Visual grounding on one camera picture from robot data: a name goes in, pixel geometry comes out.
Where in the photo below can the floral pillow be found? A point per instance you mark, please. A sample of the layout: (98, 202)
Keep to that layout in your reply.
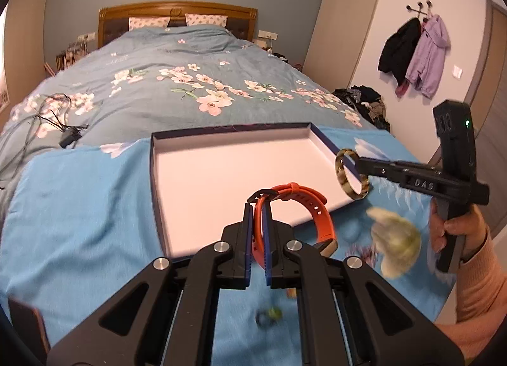
(148, 22)
(205, 19)

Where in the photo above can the person's right hand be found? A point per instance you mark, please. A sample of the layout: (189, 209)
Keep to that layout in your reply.
(471, 225)

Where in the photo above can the cluttered left nightstand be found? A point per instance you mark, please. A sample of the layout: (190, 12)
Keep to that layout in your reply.
(73, 53)

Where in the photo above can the orange sleeve forearm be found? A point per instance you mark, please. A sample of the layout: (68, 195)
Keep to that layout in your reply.
(480, 302)

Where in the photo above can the pile of dark clothes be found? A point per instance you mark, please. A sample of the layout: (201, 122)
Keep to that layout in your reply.
(367, 102)

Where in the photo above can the dark brown box corner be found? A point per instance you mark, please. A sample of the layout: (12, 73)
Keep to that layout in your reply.
(30, 327)

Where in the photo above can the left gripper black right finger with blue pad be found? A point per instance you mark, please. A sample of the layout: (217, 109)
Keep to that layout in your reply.
(278, 268)

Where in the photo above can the beige wardrobe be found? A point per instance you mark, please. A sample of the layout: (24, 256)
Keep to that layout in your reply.
(337, 41)

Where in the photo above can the right nightstand items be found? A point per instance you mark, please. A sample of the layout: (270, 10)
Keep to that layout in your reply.
(265, 40)

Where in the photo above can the blue cartoon blanket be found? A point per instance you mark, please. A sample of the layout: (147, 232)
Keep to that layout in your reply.
(80, 225)

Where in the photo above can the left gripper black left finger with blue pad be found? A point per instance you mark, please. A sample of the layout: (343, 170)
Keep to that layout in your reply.
(235, 272)

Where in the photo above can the right floral pillow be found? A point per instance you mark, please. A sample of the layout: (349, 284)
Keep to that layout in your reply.
(205, 19)

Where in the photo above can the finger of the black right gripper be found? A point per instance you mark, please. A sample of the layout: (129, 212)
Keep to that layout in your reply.
(393, 171)

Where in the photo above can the white wall switch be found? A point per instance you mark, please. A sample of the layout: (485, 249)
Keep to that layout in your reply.
(457, 72)

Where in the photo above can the purple hoodie on hook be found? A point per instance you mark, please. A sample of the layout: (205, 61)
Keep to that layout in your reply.
(425, 70)

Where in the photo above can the left floral pillow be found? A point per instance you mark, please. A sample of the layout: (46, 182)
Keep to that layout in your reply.
(148, 22)

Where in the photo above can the white shallow box tray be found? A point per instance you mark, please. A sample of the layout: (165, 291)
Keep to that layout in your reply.
(202, 177)

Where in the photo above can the black jacket on hook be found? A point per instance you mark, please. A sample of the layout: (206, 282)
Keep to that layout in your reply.
(398, 50)

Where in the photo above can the wall coat hooks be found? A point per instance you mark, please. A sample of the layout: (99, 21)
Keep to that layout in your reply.
(422, 9)

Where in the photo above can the wooden headboard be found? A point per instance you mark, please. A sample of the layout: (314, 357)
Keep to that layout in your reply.
(114, 21)

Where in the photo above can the floral blue duvet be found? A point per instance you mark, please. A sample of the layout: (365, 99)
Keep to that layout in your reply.
(157, 79)

